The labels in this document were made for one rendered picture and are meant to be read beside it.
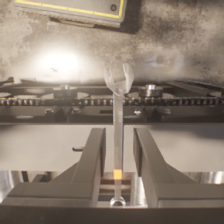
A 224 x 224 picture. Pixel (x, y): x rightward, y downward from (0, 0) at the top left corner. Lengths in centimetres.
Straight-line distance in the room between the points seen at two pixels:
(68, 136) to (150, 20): 131
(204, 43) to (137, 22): 57
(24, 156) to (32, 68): 130
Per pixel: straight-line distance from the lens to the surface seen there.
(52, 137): 29
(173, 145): 29
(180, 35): 153
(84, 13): 115
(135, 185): 69
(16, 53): 165
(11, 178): 80
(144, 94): 54
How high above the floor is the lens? 141
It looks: 74 degrees down
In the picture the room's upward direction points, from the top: 176 degrees counter-clockwise
